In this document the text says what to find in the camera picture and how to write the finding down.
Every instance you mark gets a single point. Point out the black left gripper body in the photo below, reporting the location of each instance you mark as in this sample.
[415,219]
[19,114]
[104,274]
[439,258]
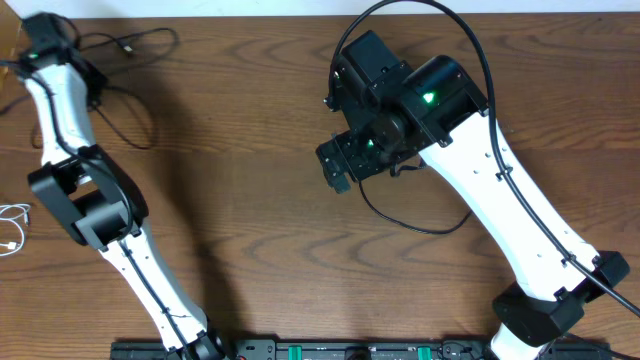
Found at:
[32,28]

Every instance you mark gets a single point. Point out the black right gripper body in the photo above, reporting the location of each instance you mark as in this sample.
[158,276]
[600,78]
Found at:
[365,153]

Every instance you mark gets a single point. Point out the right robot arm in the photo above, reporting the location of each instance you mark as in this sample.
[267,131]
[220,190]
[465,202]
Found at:
[436,112]

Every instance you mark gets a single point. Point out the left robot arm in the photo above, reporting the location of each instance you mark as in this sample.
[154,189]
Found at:
[93,199]

